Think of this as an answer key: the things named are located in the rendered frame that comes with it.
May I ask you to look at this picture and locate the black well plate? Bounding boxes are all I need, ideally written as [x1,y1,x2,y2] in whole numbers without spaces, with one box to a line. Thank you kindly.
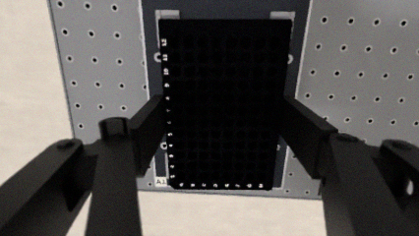
[157,19,293,191]

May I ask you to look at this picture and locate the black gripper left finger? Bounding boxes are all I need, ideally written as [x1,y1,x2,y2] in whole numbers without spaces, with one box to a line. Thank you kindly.
[0,94,165,236]

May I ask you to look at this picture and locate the grey perforated base plate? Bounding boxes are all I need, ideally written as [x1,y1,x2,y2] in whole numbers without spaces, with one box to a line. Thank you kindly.
[46,0,419,201]

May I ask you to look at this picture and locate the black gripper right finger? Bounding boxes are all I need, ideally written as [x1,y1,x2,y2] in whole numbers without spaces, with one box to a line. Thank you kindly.
[279,95,419,236]

